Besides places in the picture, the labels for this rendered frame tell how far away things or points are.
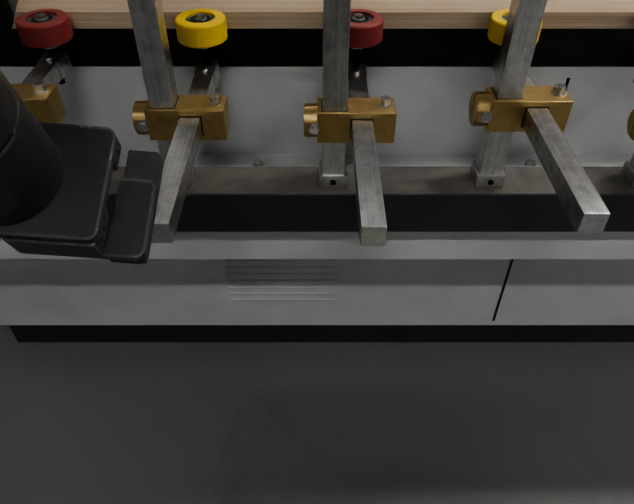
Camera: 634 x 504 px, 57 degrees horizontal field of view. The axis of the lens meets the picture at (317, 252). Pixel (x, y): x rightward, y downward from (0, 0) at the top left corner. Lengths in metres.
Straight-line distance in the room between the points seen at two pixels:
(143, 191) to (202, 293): 1.12
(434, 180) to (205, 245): 0.42
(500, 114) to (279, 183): 0.35
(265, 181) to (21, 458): 0.92
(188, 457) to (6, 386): 0.53
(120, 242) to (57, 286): 1.21
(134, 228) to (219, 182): 0.63
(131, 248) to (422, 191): 0.67
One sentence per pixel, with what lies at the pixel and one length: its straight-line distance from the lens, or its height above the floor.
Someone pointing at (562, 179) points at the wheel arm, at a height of 0.84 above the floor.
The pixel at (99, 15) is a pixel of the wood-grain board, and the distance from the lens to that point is 1.09.
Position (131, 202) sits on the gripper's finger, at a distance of 0.34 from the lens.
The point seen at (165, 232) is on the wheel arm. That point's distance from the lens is 0.70.
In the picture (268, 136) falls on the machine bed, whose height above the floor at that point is 0.66.
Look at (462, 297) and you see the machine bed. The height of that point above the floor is 0.21.
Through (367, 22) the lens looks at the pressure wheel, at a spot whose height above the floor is 0.91.
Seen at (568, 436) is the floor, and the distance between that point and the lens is 1.56.
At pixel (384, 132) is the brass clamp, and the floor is 0.80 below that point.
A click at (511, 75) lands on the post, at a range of 0.89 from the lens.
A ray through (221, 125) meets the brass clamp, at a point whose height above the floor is 0.81.
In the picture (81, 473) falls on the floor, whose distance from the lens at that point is 1.50.
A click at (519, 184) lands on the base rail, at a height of 0.70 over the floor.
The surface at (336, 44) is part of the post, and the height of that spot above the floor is 0.93.
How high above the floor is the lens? 1.25
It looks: 42 degrees down
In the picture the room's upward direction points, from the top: straight up
